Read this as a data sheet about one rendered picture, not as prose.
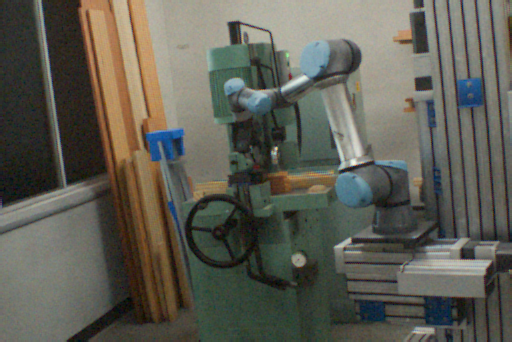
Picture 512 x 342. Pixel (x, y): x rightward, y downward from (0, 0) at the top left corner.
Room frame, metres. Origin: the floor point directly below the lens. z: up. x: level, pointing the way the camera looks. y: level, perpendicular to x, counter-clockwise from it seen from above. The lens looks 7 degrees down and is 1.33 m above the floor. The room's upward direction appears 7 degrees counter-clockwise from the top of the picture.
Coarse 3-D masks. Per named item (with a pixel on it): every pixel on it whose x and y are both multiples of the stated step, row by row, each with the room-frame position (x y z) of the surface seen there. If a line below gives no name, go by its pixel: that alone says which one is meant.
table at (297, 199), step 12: (288, 192) 2.77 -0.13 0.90; (300, 192) 2.74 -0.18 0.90; (312, 192) 2.69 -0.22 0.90; (324, 192) 2.66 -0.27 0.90; (192, 204) 2.82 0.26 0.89; (216, 204) 2.79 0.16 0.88; (276, 204) 2.72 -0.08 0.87; (288, 204) 2.70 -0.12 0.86; (300, 204) 2.69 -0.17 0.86; (312, 204) 2.67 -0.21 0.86; (324, 204) 2.66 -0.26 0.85
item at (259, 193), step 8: (256, 184) 2.68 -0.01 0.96; (264, 184) 2.69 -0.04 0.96; (232, 192) 2.67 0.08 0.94; (240, 192) 2.66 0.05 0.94; (256, 192) 2.64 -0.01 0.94; (264, 192) 2.67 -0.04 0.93; (256, 200) 2.64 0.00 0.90; (264, 200) 2.66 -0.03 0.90; (232, 208) 2.67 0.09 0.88; (256, 208) 2.64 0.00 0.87
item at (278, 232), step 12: (288, 216) 2.79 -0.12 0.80; (300, 216) 2.90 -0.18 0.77; (312, 216) 3.11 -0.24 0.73; (264, 228) 2.73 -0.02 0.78; (276, 228) 2.72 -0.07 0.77; (288, 228) 2.71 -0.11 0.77; (300, 228) 2.87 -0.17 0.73; (204, 240) 2.81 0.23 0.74; (216, 240) 2.80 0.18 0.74; (228, 240) 2.78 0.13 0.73; (240, 240) 2.77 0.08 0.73; (264, 240) 2.74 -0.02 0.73; (276, 240) 2.72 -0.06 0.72; (288, 240) 2.71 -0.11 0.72
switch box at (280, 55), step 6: (270, 54) 3.15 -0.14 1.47; (276, 54) 3.14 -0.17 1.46; (282, 54) 3.14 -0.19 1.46; (288, 54) 3.21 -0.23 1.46; (276, 60) 3.15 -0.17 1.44; (282, 60) 3.14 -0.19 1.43; (288, 60) 3.20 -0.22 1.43; (282, 66) 3.14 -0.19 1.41; (282, 72) 3.14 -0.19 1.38; (288, 72) 3.18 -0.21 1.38; (276, 78) 3.15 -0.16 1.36; (282, 78) 3.14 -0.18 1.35; (288, 78) 3.16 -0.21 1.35; (276, 84) 3.15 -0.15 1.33; (282, 84) 3.14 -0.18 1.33
